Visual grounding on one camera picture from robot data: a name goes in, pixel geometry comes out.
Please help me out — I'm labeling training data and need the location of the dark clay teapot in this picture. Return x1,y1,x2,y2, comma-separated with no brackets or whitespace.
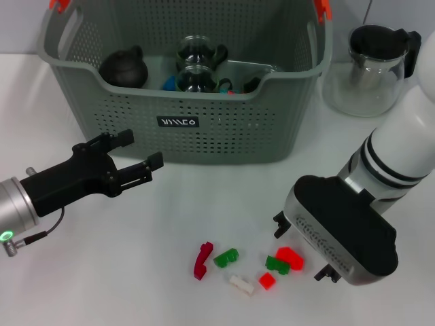
99,45,150,88

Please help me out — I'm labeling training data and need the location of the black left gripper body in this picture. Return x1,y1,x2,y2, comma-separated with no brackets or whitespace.
20,142,119,218

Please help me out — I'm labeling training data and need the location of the white toy brick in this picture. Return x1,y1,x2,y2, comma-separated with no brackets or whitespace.
229,274,255,297

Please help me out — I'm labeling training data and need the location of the red sloped toy brick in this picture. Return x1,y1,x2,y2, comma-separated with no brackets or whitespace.
275,247,305,272

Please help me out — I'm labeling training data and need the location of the glass teapot black lid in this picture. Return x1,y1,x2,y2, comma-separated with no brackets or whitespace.
321,23,423,118

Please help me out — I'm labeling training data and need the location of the left arm cable with connector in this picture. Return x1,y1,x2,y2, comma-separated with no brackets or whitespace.
0,206,66,258

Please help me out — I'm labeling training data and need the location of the red square toy brick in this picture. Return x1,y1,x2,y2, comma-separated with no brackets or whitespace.
258,272,277,291

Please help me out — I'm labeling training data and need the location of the grey-green perforated storage bin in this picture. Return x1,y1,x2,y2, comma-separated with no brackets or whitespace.
42,0,333,166

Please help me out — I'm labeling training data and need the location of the green toy brick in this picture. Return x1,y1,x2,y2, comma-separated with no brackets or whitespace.
264,255,292,275
213,248,240,268

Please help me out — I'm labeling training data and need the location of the dark red curved toy brick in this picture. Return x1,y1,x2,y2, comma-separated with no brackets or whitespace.
193,241,214,280

